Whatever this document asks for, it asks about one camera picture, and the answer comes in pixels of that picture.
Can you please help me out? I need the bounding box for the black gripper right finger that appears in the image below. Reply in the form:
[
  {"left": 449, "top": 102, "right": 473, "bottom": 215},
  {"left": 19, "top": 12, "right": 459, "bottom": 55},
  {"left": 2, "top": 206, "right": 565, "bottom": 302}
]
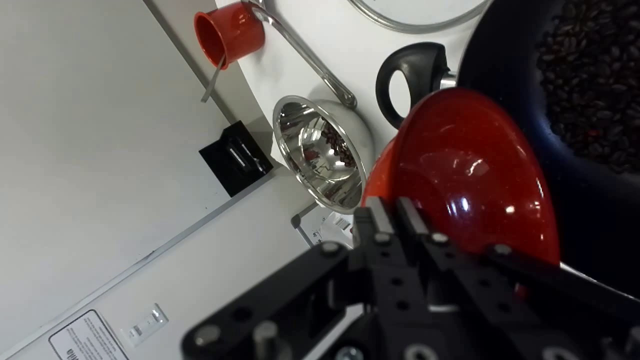
[{"left": 396, "top": 195, "right": 436, "bottom": 246}]

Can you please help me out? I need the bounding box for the stainless steel bowl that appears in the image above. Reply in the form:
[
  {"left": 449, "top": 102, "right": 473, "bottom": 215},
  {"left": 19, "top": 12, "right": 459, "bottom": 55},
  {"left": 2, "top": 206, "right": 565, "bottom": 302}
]
[{"left": 271, "top": 95, "right": 379, "bottom": 215}]

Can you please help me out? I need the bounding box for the red bowl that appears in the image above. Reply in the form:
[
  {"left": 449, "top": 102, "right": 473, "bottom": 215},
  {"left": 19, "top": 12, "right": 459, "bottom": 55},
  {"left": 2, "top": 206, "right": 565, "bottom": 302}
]
[{"left": 363, "top": 87, "right": 563, "bottom": 268}]

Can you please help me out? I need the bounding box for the white light switch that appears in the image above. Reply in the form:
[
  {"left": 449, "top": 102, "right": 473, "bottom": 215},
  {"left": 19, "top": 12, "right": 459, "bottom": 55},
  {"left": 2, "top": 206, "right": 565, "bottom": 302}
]
[{"left": 126, "top": 302, "right": 172, "bottom": 346}]

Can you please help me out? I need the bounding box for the white wall sign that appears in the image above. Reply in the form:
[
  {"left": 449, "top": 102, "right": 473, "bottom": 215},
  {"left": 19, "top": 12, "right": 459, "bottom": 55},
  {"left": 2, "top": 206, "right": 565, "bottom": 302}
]
[{"left": 47, "top": 309, "right": 131, "bottom": 360}]

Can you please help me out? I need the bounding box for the black wall tray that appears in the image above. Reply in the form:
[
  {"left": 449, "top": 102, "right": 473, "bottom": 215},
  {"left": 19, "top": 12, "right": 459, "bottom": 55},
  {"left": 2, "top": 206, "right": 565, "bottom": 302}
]
[{"left": 199, "top": 121, "right": 276, "bottom": 200}]

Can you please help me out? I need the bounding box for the large metal spoon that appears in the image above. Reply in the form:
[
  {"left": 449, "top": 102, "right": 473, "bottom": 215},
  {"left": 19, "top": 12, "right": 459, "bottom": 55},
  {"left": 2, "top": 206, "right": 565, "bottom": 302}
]
[{"left": 243, "top": 0, "right": 360, "bottom": 112}]

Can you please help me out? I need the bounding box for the red mug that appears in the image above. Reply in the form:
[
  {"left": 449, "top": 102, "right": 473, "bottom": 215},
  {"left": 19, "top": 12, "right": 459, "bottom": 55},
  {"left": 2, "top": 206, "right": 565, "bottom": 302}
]
[{"left": 193, "top": 0, "right": 268, "bottom": 73}]

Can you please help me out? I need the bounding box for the small spoon in mug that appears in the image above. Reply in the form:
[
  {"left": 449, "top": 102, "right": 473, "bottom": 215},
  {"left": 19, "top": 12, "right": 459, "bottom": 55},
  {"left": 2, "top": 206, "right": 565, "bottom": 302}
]
[{"left": 201, "top": 56, "right": 228, "bottom": 105}]

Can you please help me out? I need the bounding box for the glass pot lid black knob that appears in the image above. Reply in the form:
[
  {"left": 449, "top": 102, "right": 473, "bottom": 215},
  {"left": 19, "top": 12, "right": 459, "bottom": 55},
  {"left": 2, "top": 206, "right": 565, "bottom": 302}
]
[{"left": 349, "top": 0, "right": 496, "bottom": 35}]

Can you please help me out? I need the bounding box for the black cooking pot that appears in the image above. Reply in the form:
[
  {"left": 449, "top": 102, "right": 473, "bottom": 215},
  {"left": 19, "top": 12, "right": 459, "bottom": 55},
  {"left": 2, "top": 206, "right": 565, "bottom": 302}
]
[{"left": 375, "top": 0, "right": 640, "bottom": 298}]

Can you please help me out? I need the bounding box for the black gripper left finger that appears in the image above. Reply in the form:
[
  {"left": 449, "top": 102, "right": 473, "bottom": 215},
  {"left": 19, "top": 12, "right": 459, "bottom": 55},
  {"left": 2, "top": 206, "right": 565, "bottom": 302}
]
[{"left": 353, "top": 195, "right": 396, "bottom": 252}]

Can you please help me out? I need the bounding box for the small whiteboard with drawings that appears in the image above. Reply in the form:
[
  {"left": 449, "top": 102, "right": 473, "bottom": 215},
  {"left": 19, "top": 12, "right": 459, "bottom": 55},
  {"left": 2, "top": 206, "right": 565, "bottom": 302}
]
[{"left": 290, "top": 202, "right": 359, "bottom": 250}]

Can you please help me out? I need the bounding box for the dark beans pile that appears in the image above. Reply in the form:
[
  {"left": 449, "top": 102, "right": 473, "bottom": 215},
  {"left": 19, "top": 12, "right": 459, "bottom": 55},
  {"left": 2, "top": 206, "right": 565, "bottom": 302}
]
[{"left": 536, "top": 0, "right": 640, "bottom": 177}]

